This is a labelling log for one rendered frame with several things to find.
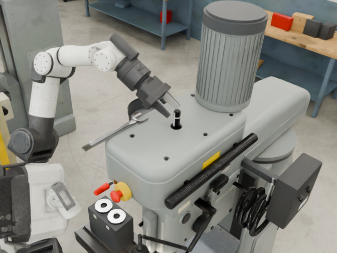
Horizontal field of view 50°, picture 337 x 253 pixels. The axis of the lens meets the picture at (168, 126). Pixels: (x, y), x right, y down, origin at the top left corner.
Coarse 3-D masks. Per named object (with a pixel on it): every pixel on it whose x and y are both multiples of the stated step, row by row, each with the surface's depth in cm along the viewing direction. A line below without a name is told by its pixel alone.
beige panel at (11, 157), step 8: (0, 104) 258; (0, 112) 260; (0, 120) 263; (0, 128) 266; (0, 136) 269; (8, 136) 274; (0, 144) 272; (0, 152) 275; (8, 152) 281; (0, 160) 278; (8, 160) 283; (16, 160) 290; (8, 168) 287
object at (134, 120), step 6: (138, 114) 118; (132, 120) 115; (138, 120) 116; (144, 120) 116; (120, 126) 112; (126, 126) 113; (114, 132) 110; (102, 138) 108; (108, 138) 108; (90, 144) 105; (96, 144) 105; (84, 150) 103
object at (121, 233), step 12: (96, 204) 186; (108, 204) 187; (96, 216) 183; (108, 216) 180; (120, 216) 181; (96, 228) 190; (108, 228) 179; (120, 228) 177; (132, 228) 187; (108, 240) 186; (120, 240) 182; (132, 240) 192
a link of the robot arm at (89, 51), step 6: (102, 42) 118; (108, 42) 116; (84, 48) 116; (90, 48) 115; (96, 48) 118; (102, 48) 118; (84, 54) 115; (90, 54) 115; (84, 60) 116; (90, 60) 116
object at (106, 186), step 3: (105, 183) 118; (108, 183) 119; (111, 183) 119; (102, 186) 117; (105, 186) 117; (108, 186) 118; (96, 189) 116; (99, 189) 116; (102, 189) 117; (105, 189) 117; (96, 192) 115; (99, 192) 116; (102, 192) 117; (96, 195) 116
